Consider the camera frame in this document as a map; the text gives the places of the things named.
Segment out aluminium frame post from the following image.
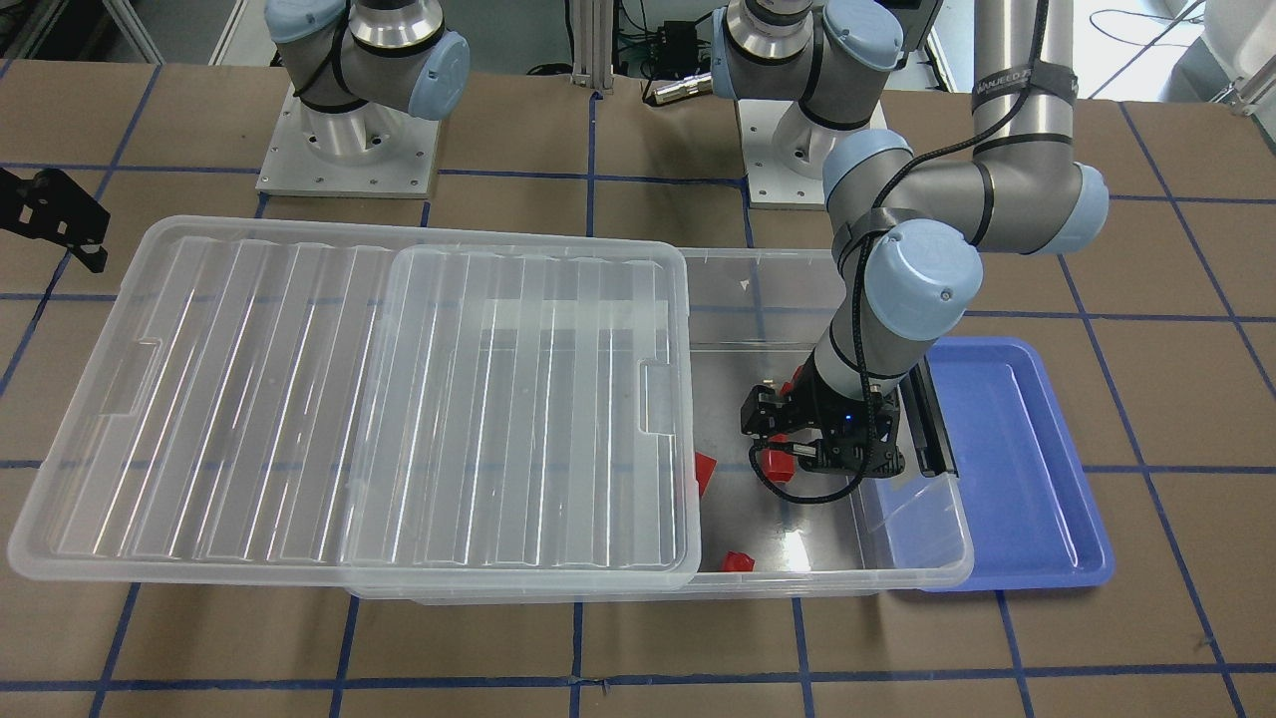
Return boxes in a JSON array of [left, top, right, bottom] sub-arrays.
[[568, 1, 616, 96]]

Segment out clear plastic storage box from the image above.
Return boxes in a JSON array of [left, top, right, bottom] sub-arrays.
[[338, 247, 974, 604]]

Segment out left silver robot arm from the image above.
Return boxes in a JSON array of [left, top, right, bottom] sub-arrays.
[[711, 1, 1111, 477]]

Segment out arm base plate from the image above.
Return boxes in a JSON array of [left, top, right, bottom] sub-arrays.
[[256, 87, 441, 199], [738, 99, 849, 210]]

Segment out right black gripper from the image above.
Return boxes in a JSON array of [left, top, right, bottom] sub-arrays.
[[1, 170, 110, 274]]

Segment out red block from tray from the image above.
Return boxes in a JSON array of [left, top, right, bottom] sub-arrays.
[[760, 449, 798, 485]]

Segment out red block in box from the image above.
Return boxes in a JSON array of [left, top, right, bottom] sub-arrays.
[[694, 453, 718, 497], [780, 365, 803, 397], [718, 550, 755, 573]]

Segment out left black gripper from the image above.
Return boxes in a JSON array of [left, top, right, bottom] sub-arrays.
[[740, 358, 906, 476]]

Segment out clear plastic box lid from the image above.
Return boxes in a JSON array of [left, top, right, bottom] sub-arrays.
[[8, 216, 701, 599]]

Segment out blue plastic tray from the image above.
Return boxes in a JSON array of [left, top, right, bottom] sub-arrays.
[[928, 335, 1117, 592]]

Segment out black box latch handle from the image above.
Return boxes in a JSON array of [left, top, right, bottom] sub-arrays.
[[901, 356, 960, 478]]

